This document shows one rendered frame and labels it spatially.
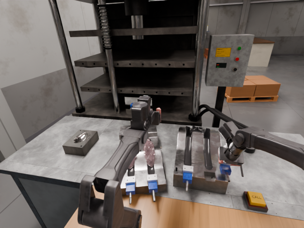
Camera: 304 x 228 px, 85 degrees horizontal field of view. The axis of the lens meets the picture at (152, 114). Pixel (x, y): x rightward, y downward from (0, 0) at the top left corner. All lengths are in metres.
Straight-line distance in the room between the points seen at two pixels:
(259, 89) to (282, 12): 7.17
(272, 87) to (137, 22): 3.35
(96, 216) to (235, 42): 1.40
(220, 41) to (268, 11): 9.42
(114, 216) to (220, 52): 1.34
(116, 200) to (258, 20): 10.63
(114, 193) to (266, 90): 4.12
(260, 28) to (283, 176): 9.93
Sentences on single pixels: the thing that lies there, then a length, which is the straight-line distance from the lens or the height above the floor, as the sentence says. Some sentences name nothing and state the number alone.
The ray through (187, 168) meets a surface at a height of 0.92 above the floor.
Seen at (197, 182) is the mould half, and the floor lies 0.86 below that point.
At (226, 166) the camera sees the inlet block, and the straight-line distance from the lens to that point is 0.91.
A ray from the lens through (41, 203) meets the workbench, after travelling 1.61.
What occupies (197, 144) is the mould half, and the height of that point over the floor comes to 0.90.
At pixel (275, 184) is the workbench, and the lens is 1.14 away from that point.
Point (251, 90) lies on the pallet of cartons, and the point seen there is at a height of 0.27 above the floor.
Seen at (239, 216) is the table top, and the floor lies 0.80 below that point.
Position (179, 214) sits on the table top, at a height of 0.80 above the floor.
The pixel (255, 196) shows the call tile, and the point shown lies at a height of 0.84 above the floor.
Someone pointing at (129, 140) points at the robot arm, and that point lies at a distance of 0.54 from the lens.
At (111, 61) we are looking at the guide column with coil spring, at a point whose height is 1.29.
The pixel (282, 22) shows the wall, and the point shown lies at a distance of 11.09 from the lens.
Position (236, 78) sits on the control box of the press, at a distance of 1.58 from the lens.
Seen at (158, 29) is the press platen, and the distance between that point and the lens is 1.47.
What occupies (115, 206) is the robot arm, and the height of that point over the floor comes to 1.20.
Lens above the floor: 1.55
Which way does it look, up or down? 28 degrees down
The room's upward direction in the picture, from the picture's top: 2 degrees counter-clockwise
